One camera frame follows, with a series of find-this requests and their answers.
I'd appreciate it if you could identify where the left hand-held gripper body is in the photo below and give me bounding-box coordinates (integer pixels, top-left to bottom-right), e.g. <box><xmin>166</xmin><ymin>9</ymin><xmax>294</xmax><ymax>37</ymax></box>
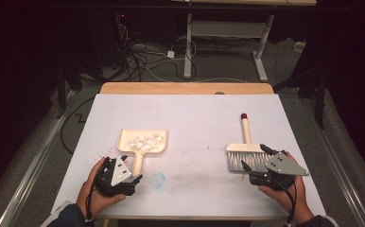
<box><xmin>94</xmin><ymin>155</ymin><xmax>138</xmax><ymax>199</ymax></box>

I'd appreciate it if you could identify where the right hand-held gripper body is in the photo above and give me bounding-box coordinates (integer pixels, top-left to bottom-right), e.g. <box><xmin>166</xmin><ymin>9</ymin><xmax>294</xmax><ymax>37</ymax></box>
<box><xmin>248</xmin><ymin>150</ymin><xmax>310</xmax><ymax>192</ymax></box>

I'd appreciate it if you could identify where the cream plastic dustpan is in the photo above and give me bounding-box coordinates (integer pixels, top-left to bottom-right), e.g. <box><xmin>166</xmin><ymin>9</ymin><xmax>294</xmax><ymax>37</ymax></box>
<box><xmin>115</xmin><ymin>128</ymin><xmax>168</xmax><ymax>178</ymax></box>

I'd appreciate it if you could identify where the pile of white paper scraps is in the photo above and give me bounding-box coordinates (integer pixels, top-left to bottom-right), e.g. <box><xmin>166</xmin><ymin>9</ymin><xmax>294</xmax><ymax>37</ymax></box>
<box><xmin>125</xmin><ymin>133</ymin><xmax>165</xmax><ymax>152</ymax></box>

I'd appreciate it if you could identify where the cream hand brush red cap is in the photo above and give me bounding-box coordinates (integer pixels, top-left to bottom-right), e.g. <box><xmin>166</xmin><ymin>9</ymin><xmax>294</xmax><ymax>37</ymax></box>
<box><xmin>225</xmin><ymin>113</ymin><xmax>271</xmax><ymax>174</ymax></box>

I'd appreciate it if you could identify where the person's left hand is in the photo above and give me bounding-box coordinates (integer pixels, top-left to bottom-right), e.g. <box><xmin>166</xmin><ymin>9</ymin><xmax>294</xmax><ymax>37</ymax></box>
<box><xmin>76</xmin><ymin>156</ymin><xmax>127</xmax><ymax>219</ymax></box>

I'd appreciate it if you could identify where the person's right hand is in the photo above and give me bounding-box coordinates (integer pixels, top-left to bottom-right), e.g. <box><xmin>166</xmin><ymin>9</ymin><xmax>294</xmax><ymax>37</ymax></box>
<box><xmin>258</xmin><ymin>150</ymin><xmax>316</xmax><ymax>226</ymax></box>

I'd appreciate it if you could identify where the black stand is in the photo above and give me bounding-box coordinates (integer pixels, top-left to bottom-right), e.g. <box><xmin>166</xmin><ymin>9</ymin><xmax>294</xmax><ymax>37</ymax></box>
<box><xmin>55</xmin><ymin>61</ymin><xmax>69</xmax><ymax>120</ymax></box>
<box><xmin>272</xmin><ymin>67</ymin><xmax>327</xmax><ymax>131</ymax></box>

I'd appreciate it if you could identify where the white table cover board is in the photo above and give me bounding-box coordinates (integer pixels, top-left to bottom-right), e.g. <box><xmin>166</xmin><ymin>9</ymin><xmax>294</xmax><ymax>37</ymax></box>
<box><xmin>50</xmin><ymin>93</ymin><xmax>328</xmax><ymax>221</ymax></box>

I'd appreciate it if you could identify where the wooden table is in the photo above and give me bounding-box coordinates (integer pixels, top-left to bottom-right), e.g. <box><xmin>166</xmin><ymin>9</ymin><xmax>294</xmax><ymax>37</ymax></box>
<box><xmin>98</xmin><ymin>81</ymin><xmax>275</xmax><ymax>96</ymax></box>

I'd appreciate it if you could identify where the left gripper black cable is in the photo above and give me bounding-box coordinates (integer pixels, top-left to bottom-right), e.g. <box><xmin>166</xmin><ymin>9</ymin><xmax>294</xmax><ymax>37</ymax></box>
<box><xmin>84</xmin><ymin>168</ymin><xmax>99</xmax><ymax>227</ymax></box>

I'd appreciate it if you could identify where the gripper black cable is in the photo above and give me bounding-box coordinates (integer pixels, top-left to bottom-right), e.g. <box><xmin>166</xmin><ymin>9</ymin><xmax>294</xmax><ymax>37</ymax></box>
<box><xmin>84</xmin><ymin>168</ymin><xmax>99</xmax><ymax>227</ymax></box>
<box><xmin>275</xmin><ymin>177</ymin><xmax>299</xmax><ymax>227</ymax></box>

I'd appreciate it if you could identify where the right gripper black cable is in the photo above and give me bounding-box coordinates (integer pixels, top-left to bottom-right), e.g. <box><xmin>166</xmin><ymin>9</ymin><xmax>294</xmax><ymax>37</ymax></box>
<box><xmin>275</xmin><ymin>177</ymin><xmax>299</xmax><ymax>227</ymax></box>

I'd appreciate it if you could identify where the metal floor rail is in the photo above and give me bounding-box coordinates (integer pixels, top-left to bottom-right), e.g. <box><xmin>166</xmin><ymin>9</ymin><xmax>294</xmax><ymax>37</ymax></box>
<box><xmin>299</xmin><ymin>94</ymin><xmax>365</xmax><ymax>227</ymax></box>
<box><xmin>0</xmin><ymin>90</ymin><xmax>78</xmax><ymax>227</ymax></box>

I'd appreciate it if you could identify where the black floor cable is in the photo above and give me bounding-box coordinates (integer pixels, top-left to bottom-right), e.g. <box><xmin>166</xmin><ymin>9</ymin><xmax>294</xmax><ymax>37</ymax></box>
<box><xmin>60</xmin><ymin>96</ymin><xmax>97</xmax><ymax>156</ymax></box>

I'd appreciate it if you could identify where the tangle of floor cables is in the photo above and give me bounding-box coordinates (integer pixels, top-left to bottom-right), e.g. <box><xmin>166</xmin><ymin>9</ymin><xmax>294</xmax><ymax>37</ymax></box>
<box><xmin>108</xmin><ymin>12</ymin><xmax>201</xmax><ymax>83</ymax></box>

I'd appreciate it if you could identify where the white metal table frame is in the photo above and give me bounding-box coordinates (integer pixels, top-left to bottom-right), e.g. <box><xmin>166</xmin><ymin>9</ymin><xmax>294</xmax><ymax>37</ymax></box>
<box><xmin>170</xmin><ymin>0</ymin><xmax>318</xmax><ymax>83</ymax></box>

